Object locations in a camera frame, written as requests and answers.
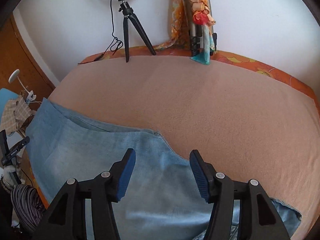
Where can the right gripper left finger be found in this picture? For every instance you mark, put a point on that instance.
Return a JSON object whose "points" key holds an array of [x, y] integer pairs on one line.
{"points": [[66, 216]]}

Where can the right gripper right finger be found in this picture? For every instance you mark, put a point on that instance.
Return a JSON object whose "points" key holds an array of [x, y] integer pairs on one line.
{"points": [[258, 218]]}

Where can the orange floral scarf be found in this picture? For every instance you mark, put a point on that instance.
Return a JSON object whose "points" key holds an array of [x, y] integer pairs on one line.
{"points": [[179, 37]]}

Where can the left hand grey glove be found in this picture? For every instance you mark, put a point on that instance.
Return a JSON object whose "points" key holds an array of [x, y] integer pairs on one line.
{"points": [[7, 177]]}

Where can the orange floral bed sheet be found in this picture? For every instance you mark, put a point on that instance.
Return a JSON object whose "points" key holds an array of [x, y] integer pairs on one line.
{"points": [[262, 67]]}

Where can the white desk lamp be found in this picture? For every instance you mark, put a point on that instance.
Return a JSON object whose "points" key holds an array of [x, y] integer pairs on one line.
{"points": [[31, 97]]}

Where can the blue chair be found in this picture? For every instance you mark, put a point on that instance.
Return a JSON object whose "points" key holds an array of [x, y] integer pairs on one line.
{"points": [[5, 96]]}

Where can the wooden door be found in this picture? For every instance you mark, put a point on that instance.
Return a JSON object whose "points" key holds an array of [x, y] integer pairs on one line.
{"points": [[16, 55]]}

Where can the blue denim pants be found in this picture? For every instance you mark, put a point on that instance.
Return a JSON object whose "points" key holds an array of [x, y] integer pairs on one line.
{"points": [[162, 200]]}

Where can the beige checked cloth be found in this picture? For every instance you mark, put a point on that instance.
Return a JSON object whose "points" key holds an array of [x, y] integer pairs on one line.
{"points": [[15, 114]]}

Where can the striped trouser leg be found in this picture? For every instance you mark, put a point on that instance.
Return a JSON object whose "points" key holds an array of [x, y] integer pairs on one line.
{"points": [[28, 206]]}

